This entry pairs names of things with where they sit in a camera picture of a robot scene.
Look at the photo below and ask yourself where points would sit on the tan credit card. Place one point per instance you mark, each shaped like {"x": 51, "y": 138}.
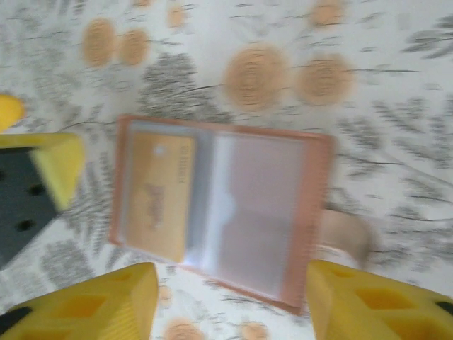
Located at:
{"x": 159, "y": 198}

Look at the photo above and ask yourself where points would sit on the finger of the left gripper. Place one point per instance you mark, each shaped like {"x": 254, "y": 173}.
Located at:
{"x": 10, "y": 111}
{"x": 32, "y": 198}

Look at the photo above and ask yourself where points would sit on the floral table cover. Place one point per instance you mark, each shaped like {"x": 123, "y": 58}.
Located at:
{"x": 389, "y": 53}

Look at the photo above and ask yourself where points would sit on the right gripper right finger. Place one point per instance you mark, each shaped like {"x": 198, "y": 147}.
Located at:
{"x": 371, "y": 308}

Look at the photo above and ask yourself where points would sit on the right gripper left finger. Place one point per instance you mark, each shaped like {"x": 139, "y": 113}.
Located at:
{"x": 88, "y": 308}

